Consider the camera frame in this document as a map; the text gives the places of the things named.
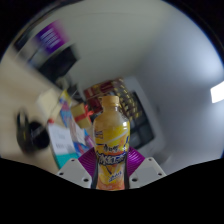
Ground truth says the ceiling light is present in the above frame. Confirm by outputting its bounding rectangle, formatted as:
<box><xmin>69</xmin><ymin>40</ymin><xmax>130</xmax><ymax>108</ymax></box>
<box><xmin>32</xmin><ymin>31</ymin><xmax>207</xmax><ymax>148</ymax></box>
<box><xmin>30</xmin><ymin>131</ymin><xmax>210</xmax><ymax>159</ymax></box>
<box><xmin>210</xmin><ymin>80</ymin><xmax>224</xmax><ymax>104</ymax></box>

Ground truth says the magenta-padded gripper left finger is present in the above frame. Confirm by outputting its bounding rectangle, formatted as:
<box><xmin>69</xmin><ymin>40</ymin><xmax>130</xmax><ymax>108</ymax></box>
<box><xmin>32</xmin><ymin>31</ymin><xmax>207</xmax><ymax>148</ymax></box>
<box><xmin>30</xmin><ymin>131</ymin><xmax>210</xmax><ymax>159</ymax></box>
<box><xmin>55</xmin><ymin>146</ymin><xmax>100</xmax><ymax>190</ymax></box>

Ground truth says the purple sign board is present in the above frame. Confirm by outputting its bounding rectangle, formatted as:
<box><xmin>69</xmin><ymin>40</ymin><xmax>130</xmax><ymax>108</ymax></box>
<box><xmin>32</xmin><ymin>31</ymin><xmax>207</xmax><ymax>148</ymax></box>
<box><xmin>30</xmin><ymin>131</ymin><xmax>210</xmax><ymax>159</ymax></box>
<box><xmin>34</xmin><ymin>20</ymin><xmax>69</xmax><ymax>54</ymax></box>

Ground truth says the black framed glass door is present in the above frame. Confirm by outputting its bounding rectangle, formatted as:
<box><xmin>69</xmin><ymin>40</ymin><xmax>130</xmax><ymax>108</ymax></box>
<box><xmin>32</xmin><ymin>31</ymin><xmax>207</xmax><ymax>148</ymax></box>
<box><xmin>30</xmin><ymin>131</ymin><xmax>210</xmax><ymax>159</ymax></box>
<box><xmin>128</xmin><ymin>89</ymin><xmax>157</xmax><ymax>149</ymax></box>

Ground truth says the orange-labelled drink bottle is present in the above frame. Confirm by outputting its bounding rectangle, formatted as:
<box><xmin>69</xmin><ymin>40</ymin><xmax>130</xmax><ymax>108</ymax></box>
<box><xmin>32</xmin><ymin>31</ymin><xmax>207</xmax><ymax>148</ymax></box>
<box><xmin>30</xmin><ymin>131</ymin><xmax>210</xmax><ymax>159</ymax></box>
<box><xmin>92</xmin><ymin>95</ymin><xmax>132</xmax><ymax>192</ymax></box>

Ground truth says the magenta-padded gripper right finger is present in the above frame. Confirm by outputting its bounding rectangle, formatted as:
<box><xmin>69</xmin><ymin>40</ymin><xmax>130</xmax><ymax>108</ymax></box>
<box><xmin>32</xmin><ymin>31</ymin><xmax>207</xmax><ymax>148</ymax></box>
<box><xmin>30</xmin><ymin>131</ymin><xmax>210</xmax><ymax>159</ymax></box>
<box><xmin>125</xmin><ymin>145</ymin><xmax>168</xmax><ymax>190</ymax></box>

